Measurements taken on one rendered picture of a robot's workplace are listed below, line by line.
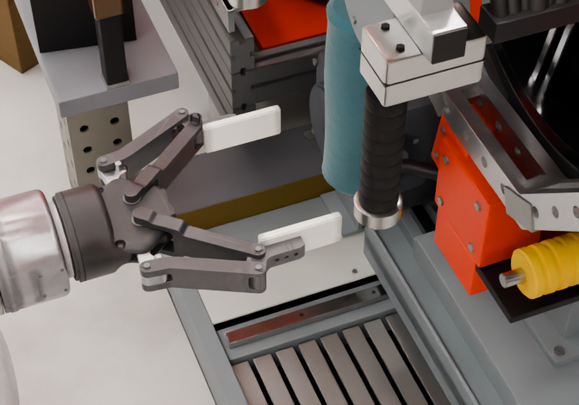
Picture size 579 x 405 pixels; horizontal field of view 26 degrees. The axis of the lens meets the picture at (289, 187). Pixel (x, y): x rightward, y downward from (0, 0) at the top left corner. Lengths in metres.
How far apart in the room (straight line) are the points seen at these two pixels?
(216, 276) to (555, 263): 0.53
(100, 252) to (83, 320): 1.04
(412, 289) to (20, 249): 0.98
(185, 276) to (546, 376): 0.81
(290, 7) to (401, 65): 1.16
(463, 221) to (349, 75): 0.23
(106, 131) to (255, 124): 0.96
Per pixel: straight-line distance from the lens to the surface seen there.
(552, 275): 1.41
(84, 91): 1.72
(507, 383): 1.68
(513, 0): 0.99
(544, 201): 1.30
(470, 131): 1.42
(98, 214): 0.99
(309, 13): 2.12
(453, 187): 1.48
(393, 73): 0.99
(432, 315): 1.84
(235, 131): 1.09
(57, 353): 2.00
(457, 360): 1.79
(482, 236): 1.45
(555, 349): 1.71
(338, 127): 1.45
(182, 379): 1.94
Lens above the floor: 1.58
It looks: 46 degrees down
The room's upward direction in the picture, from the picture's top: straight up
